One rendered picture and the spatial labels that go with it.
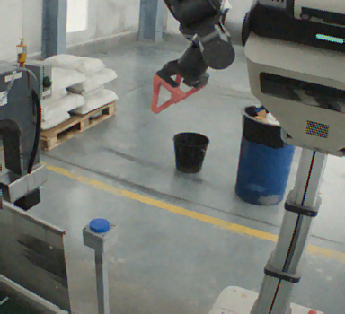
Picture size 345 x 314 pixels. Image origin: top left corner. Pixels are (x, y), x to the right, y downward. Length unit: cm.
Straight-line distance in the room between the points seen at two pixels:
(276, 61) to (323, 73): 11
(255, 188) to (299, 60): 219
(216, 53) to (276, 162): 227
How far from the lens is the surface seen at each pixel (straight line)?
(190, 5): 76
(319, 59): 93
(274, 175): 299
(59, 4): 663
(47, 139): 372
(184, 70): 81
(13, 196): 105
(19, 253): 167
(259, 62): 92
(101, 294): 141
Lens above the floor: 155
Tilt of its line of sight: 23 degrees down
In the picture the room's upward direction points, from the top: 4 degrees clockwise
